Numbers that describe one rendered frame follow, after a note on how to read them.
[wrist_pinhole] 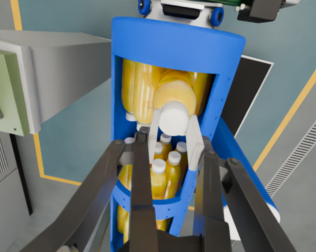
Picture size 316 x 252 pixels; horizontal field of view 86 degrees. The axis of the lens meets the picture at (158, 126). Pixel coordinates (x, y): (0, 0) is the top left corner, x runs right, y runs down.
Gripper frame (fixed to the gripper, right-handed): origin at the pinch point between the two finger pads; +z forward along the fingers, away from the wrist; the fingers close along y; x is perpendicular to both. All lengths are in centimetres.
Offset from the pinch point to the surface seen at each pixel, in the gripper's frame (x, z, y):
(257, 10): 18.1, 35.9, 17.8
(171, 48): 7.8, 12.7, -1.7
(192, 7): 15.9, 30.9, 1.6
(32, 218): -277, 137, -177
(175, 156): -22.3, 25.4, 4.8
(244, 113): -39, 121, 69
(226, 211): -52, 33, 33
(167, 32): 9.9, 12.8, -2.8
